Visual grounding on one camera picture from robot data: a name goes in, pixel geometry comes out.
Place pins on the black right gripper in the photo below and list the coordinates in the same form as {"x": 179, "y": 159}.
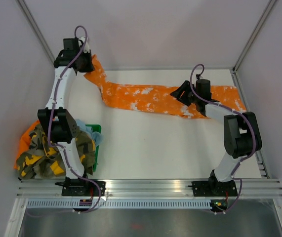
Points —
{"x": 186, "y": 86}

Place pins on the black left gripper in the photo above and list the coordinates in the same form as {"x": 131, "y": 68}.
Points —
{"x": 87, "y": 54}

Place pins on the orange white tie-dye trousers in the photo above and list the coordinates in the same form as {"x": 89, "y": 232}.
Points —
{"x": 141, "y": 98}

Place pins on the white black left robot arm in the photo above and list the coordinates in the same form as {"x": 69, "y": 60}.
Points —
{"x": 57, "y": 122}

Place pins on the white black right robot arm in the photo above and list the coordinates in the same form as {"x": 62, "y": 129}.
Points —
{"x": 241, "y": 135}

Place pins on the camouflage trousers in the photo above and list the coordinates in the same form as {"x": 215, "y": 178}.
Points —
{"x": 46, "y": 162}

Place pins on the green plastic bin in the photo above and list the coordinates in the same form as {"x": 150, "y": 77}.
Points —
{"x": 96, "y": 148}

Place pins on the orange garment in pile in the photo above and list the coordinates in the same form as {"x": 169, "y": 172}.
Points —
{"x": 25, "y": 141}

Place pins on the left aluminium frame post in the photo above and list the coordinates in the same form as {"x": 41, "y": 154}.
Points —
{"x": 36, "y": 30}

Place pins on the aluminium frame post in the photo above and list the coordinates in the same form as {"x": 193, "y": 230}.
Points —
{"x": 255, "y": 33}
{"x": 36, "y": 30}

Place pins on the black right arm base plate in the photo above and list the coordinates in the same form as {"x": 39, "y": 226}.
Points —
{"x": 217, "y": 189}

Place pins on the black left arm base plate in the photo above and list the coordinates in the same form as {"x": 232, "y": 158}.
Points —
{"x": 81, "y": 188}

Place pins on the right aluminium frame post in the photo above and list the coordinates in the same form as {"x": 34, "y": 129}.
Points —
{"x": 255, "y": 33}

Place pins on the aluminium mounting rail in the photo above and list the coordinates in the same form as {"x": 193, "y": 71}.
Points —
{"x": 151, "y": 189}

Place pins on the white slotted cable duct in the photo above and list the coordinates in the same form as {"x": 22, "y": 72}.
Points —
{"x": 122, "y": 203}

